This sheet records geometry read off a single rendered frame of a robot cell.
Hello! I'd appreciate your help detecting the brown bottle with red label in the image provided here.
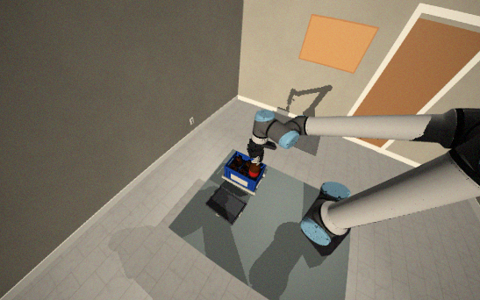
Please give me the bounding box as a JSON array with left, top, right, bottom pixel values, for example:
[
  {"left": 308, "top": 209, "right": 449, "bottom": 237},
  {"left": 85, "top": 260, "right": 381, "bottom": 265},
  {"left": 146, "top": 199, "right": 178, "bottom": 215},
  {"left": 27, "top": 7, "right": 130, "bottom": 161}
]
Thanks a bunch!
[{"left": 248, "top": 163, "right": 261, "bottom": 178}]

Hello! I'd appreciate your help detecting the blue divided crate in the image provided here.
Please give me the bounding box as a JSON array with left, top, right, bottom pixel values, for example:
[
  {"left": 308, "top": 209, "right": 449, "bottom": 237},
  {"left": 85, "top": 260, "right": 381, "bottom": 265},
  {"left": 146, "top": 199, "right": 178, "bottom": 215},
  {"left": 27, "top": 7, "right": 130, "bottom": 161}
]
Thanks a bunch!
[{"left": 224, "top": 151, "right": 266, "bottom": 192}]

